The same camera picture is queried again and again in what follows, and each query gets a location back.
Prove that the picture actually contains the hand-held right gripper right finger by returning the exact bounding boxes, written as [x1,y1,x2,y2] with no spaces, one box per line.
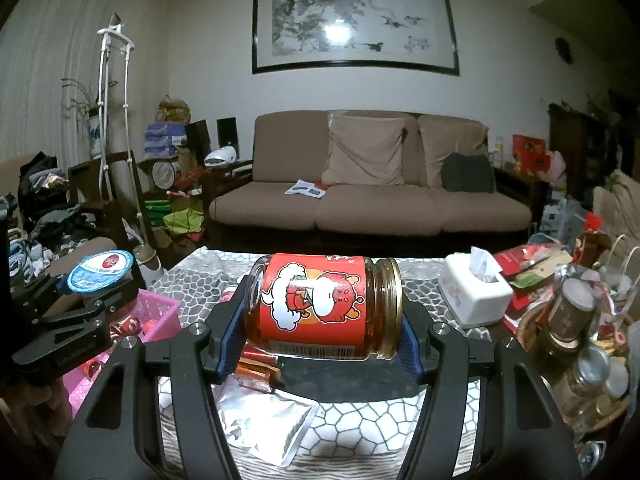
[395,310,583,480]

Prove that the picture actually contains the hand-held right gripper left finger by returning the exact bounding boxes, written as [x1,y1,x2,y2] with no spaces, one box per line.
[52,272,253,480]

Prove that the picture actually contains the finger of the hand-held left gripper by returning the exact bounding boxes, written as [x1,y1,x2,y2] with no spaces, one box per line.
[10,274,72,322]
[44,279,147,335]

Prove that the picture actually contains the blue-lid pudding cup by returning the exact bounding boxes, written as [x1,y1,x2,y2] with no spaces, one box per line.
[67,250,136,294]

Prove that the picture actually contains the pink plastic basket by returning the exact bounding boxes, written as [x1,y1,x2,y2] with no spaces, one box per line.
[64,289,182,413]

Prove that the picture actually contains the glass jar red cartoon label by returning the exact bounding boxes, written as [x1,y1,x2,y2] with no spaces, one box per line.
[243,254,404,362]

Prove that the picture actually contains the orange red snack packet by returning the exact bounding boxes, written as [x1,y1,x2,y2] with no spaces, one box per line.
[235,350,284,392]

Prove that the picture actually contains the silver foil pouch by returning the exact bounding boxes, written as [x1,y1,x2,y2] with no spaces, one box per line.
[212,389,319,467]

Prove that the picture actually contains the pile of clothes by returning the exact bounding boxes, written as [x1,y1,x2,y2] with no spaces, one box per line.
[0,152,102,282]

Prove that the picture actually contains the white tissue box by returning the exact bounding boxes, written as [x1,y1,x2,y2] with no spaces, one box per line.
[438,247,515,330]

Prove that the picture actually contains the dark wooden chair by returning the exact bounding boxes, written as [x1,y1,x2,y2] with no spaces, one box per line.
[67,152,147,252]

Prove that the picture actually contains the wicker basket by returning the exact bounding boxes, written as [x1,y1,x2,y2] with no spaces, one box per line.
[514,304,634,434]

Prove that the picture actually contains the green bag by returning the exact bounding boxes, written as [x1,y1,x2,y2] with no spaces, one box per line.
[162,207,206,236]

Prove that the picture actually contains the pile of red packaging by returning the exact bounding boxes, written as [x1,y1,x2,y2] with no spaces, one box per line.
[494,242,574,312]

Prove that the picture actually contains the round biscuit tin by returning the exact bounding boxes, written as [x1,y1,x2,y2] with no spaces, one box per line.
[151,159,182,191]

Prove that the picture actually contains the brown sofa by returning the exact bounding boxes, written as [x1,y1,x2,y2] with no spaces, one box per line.
[207,110,534,242]

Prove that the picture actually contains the glass bottle with beige label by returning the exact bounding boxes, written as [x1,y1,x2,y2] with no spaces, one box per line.
[547,277,597,357]

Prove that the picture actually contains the potted plant in white vase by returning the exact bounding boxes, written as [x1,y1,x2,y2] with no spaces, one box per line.
[61,77,119,159]

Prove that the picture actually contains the white paper leaflets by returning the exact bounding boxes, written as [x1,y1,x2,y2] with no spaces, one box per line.
[283,178,329,200]

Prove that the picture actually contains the stack of blue tissue packs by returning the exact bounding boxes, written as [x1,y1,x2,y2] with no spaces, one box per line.
[144,120,189,155]

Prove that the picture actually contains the dark grey cushion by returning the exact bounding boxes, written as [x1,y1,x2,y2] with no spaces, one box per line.
[440,152,496,194]

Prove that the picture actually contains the white small appliance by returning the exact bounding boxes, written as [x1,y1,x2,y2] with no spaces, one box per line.
[203,145,239,167]

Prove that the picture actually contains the white garment steamer stand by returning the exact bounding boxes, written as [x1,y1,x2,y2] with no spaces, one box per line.
[97,12,162,282]

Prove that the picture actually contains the beige sofa cushion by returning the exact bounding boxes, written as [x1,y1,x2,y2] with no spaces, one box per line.
[322,115,406,187]
[418,115,489,189]

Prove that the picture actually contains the brown paper bag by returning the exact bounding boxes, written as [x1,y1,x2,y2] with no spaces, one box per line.
[157,94,191,124]

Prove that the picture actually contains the black speaker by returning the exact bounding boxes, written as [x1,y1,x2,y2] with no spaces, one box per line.
[216,117,239,159]

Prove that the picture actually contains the red gift box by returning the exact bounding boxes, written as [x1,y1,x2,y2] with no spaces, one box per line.
[512,133,551,174]

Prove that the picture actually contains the dark wooden cabinet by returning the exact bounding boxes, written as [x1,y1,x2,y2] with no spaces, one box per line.
[547,102,622,197]

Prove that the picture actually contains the framed ink painting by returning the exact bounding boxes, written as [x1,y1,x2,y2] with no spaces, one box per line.
[251,0,461,77]

